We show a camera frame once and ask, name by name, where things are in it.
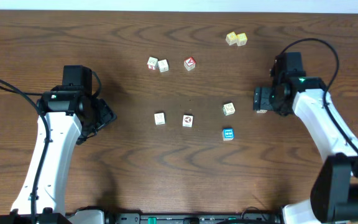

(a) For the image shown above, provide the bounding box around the wooden block number 8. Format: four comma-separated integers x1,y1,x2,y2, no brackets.
223,102,236,116

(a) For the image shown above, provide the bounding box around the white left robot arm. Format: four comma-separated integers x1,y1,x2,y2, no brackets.
0,90,116,223

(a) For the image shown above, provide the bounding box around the wooden block red number 3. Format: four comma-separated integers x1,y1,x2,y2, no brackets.
147,57,158,70

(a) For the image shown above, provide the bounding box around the wooden block blue letter side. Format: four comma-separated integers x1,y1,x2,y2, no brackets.
157,59,169,72

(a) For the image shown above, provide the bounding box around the plain wooden block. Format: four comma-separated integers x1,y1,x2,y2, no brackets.
154,113,165,125

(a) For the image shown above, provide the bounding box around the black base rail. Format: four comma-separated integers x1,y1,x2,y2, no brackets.
67,212,282,224

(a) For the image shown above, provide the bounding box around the yellow wooden block right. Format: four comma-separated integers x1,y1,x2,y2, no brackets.
237,33,248,47

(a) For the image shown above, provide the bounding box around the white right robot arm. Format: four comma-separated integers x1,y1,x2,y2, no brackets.
253,77,358,223

